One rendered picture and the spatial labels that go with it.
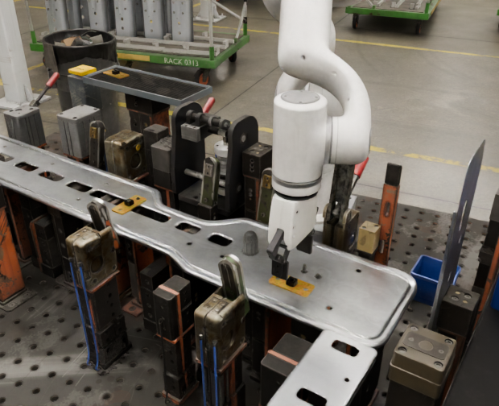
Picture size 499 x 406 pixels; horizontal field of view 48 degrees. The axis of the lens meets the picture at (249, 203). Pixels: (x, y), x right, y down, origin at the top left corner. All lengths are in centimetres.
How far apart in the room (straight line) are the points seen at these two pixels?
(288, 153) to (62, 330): 83
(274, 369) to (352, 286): 24
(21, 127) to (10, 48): 318
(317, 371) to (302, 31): 55
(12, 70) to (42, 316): 363
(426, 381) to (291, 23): 60
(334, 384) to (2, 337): 89
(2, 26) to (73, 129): 337
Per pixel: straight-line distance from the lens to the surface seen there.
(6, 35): 493
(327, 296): 105
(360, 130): 88
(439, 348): 91
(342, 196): 116
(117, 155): 148
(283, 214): 93
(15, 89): 505
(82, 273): 118
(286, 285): 106
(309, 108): 85
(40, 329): 150
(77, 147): 160
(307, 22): 96
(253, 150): 130
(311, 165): 89
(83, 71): 179
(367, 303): 105
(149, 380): 132
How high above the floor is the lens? 167
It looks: 31 degrees down
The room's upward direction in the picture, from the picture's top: straight up
